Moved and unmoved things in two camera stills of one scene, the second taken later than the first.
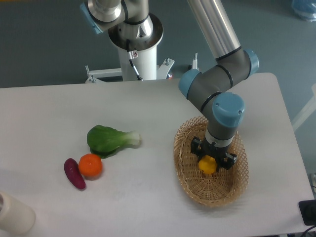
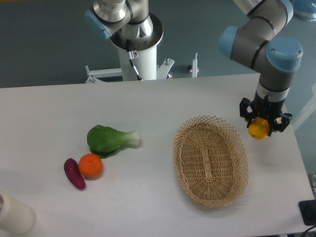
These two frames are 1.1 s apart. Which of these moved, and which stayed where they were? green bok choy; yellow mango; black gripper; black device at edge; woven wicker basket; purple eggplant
Moved: yellow mango; black gripper
Stayed: green bok choy; woven wicker basket; purple eggplant; black device at edge
